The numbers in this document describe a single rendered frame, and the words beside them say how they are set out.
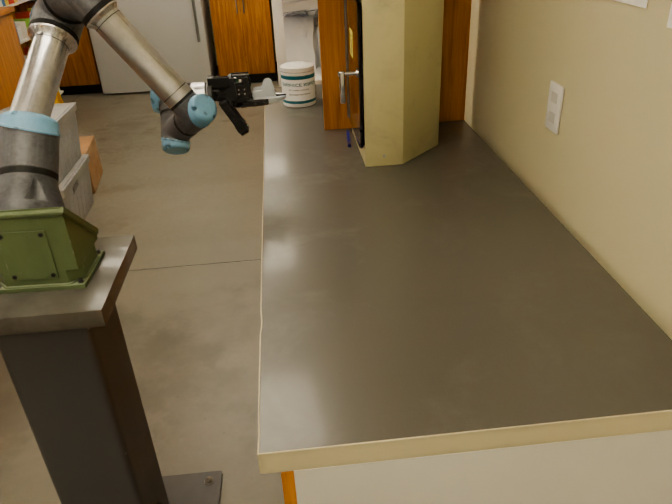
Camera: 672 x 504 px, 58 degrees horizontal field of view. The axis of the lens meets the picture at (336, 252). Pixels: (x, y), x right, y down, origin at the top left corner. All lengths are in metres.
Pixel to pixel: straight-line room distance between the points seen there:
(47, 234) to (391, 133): 0.95
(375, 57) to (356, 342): 0.88
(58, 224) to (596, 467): 1.05
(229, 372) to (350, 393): 1.57
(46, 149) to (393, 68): 0.89
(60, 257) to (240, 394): 1.24
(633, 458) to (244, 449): 1.43
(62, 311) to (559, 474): 0.94
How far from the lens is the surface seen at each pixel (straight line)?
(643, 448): 1.07
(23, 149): 1.38
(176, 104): 1.60
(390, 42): 1.70
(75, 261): 1.33
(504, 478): 1.02
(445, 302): 1.17
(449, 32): 2.12
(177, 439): 2.30
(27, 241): 1.34
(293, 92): 2.39
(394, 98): 1.74
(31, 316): 1.32
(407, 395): 0.97
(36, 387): 1.51
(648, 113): 1.25
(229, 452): 2.21
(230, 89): 1.72
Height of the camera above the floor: 1.60
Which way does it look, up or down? 29 degrees down
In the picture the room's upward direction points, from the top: 3 degrees counter-clockwise
